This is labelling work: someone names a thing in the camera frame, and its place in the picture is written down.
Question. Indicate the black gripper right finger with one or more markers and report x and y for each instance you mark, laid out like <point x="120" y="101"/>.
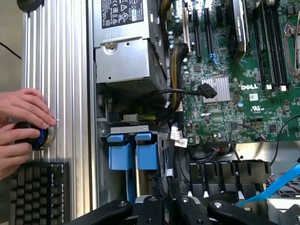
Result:
<point x="187" y="211"/>

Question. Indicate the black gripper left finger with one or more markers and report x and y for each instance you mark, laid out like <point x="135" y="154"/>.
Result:
<point x="150" y="211"/>

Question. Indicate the blue disk bay latch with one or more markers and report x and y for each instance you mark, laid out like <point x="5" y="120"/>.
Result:
<point x="119" y="152"/>
<point x="147" y="152"/>

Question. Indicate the person's right hand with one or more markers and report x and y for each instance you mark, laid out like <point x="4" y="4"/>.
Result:
<point x="11" y="145"/>

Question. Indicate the person's left hand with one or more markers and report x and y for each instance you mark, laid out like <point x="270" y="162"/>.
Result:
<point x="25" y="103"/>

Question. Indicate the black plastic fan shroud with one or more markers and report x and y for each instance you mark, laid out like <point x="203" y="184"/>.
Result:
<point x="234" y="171"/>

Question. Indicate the open grey PC case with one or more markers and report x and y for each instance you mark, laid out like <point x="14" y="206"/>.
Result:
<point x="92" y="140"/>

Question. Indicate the green Dell motherboard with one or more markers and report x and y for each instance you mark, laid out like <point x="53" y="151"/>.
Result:
<point x="236" y="112"/>

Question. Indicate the black keyboard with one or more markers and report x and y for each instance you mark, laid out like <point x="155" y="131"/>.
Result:
<point x="39" y="194"/>

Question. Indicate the silver chipset heatsink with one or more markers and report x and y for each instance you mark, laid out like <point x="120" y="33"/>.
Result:
<point x="216" y="86"/>

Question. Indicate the silver power supply unit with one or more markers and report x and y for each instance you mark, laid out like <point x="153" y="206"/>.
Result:
<point x="126" y="56"/>

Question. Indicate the black expansion slot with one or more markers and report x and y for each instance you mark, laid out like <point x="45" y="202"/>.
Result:
<point x="208" y="32"/>
<point x="197" y="32"/>

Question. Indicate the white expansion slot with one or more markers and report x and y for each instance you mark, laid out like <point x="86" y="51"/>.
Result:
<point x="186" y="28"/>

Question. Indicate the black RAM slots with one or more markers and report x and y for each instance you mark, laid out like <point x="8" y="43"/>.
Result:
<point x="272" y="47"/>

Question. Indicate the silver CPU socket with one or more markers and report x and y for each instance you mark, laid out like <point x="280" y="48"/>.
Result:
<point x="293" y="51"/>

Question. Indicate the black graphics card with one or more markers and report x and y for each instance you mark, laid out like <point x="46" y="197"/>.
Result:
<point x="239" y="25"/>

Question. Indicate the black round foot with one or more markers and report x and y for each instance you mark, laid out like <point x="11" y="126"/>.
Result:
<point x="29" y="4"/>

